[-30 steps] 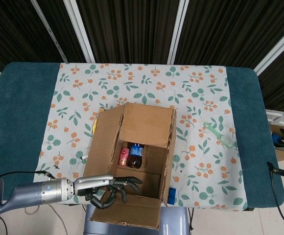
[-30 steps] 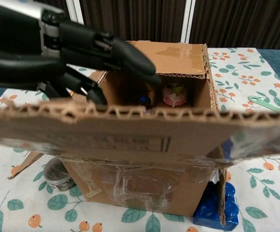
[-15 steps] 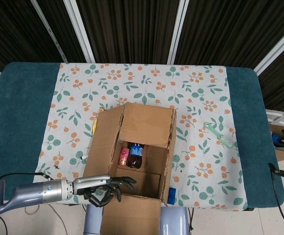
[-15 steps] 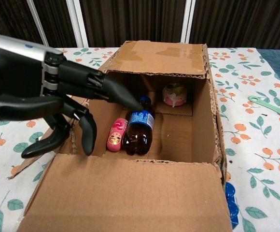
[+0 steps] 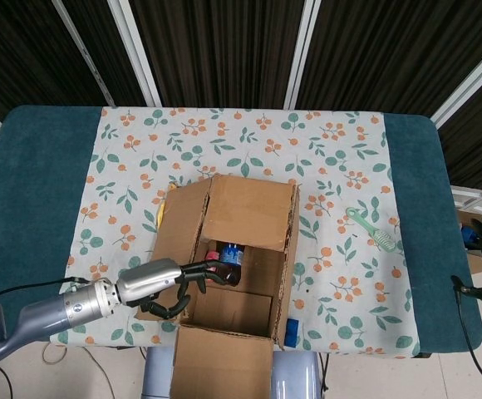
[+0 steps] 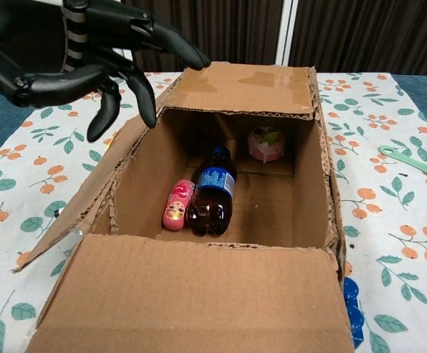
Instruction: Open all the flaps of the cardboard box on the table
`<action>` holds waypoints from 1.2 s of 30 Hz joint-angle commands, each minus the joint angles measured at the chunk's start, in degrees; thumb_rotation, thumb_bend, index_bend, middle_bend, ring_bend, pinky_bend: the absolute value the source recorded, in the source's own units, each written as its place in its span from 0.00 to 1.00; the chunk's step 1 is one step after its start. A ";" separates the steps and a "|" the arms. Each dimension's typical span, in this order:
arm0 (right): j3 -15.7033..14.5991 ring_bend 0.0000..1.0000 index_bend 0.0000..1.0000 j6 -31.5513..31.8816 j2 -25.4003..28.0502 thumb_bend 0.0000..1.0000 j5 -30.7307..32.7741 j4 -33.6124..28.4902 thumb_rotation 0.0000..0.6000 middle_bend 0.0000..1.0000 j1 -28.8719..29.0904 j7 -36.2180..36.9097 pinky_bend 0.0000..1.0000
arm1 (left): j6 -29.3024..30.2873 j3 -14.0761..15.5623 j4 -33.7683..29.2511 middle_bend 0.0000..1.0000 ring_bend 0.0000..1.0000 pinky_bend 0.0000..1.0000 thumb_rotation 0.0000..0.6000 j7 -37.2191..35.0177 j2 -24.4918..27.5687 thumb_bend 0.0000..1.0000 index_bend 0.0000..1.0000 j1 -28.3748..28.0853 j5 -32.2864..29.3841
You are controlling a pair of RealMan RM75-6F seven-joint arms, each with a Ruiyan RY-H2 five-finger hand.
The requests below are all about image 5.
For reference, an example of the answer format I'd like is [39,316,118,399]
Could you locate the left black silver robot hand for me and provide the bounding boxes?
[116,257,229,320]

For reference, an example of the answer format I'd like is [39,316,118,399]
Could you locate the brown cardboard shipping box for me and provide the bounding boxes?
[135,174,301,399]

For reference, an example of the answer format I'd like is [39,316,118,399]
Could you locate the yellow rubber chicken toy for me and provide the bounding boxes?
[156,182,180,228]

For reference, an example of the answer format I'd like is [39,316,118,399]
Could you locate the cola bottle with blue label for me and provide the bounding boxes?
[215,244,244,288]

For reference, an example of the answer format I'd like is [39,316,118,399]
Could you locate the green toothbrush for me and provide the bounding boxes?
[345,206,398,254]

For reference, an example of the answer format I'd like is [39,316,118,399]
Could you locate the teal plush table cover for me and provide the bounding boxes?
[0,104,482,358]

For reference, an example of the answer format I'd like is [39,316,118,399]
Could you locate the blue toy building block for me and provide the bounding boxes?
[284,318,301,348]

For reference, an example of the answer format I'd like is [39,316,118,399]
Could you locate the floral leaf print tablecloth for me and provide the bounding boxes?
[48,106,421,359]

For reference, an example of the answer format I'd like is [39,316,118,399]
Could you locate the white aluminium frame rail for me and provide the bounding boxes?
[450,185,482,209]

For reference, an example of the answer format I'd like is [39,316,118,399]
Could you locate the black right hand cable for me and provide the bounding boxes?
[455,286,482,399]

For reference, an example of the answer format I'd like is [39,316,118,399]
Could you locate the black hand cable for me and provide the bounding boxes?
[0,276,96,313]
[455,286,482,399]

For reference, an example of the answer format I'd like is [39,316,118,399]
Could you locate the beige floor cable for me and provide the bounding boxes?
[43,344,116,399]

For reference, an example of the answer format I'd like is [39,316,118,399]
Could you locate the black left hand cable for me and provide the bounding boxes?
[0,276,96,313]

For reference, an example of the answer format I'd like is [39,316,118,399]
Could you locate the white aluminium frame post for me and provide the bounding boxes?
[107,0,161,107]
[430,41,482,128]
[284,0,321,109]

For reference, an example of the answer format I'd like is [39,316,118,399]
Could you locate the thin white frame post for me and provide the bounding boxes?
[52,0,117,107]

